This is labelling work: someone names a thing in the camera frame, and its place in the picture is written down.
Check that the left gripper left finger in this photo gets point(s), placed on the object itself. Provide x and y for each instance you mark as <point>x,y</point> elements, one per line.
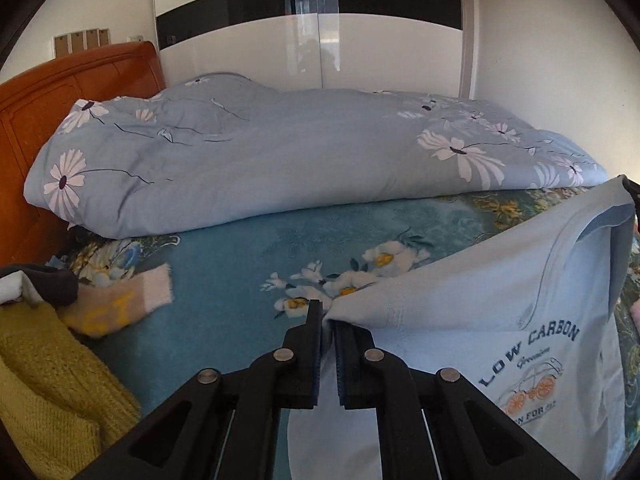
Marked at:
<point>222,426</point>

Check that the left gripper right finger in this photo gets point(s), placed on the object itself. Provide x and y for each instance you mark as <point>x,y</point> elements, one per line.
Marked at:
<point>433,426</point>

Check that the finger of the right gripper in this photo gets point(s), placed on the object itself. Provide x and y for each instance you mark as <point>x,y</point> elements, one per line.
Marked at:
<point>634,191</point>

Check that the light blue printed t-shirt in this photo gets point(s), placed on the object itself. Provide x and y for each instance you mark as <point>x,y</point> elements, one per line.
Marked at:
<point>516,290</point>

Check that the pink folded cloth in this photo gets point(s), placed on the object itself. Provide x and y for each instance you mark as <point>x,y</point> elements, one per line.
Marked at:
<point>634,311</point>

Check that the mustard yellow knit sweater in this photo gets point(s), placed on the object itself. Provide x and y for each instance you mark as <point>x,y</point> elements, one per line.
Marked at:
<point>60,404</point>

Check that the teal floral bed blanket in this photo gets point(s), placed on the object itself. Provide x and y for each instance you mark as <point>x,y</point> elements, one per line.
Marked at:
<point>238,288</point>

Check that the grey knit garment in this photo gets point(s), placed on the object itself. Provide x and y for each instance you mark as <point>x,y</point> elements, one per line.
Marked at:
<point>37,284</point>

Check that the white black-striped wardrobe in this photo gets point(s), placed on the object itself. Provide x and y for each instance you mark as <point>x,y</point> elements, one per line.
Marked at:
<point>407,45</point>

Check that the blue floral duvet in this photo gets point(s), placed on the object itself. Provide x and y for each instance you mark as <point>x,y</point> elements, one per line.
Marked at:
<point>221,148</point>

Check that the wall switch panel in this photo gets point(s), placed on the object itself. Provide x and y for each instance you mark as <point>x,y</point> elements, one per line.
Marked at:
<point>81,41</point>

